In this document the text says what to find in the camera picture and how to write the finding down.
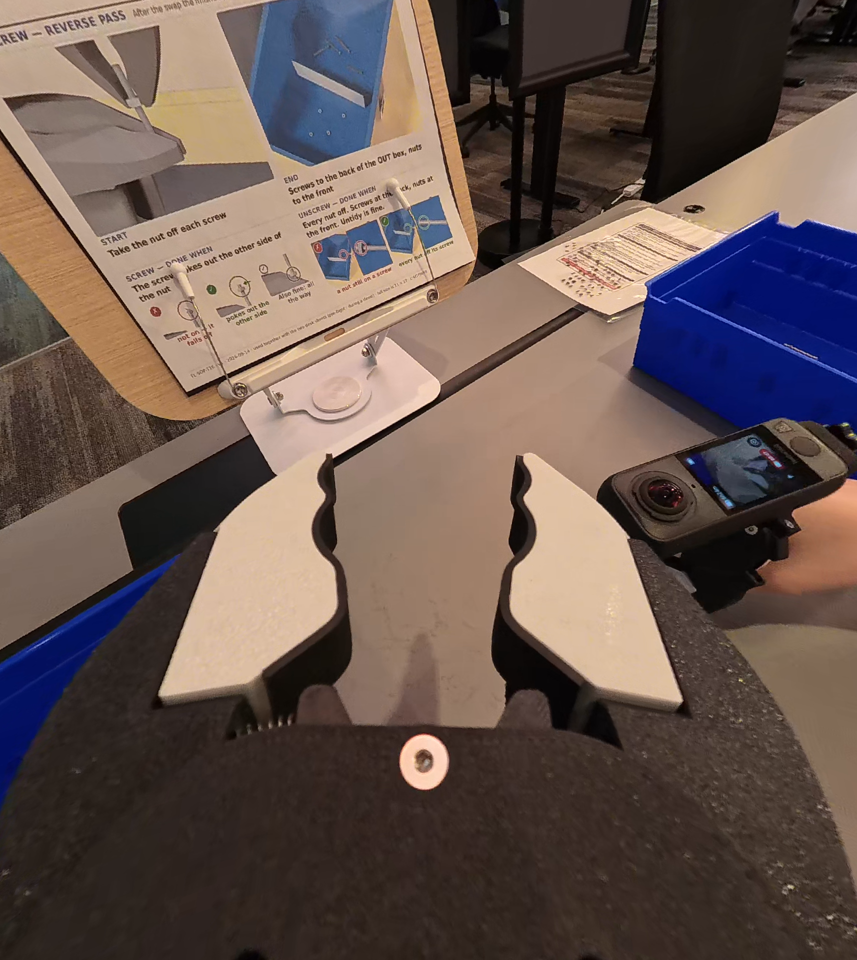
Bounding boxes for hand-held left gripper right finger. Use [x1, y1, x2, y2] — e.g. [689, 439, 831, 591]
[490, 452, 686, 735]

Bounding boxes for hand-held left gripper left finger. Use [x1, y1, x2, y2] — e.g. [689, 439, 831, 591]
[158, 452, 355, 733]

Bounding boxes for blue plastic bin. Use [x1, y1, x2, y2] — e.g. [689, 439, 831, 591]
[632, 211, 857, 485]
[0, 555, 182, 939]

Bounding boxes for person's right hand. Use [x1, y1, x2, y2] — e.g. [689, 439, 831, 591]
[760, 478, 857, 597]

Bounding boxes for white board stand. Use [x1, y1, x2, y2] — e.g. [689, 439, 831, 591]
[239, 333, 442, 475]

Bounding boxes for printed paper sheet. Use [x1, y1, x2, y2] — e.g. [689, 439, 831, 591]
[518, 207, 730, 324]

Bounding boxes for wooden instruction board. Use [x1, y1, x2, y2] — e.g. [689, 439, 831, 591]
[0, 0, 478, 421]

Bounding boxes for black office chair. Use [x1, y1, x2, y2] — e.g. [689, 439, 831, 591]
[428, 0, 535, 155]
[642, 0, 797, 204]

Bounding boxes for black framed easel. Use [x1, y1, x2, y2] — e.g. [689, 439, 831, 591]
[477, 0, 655, 264]

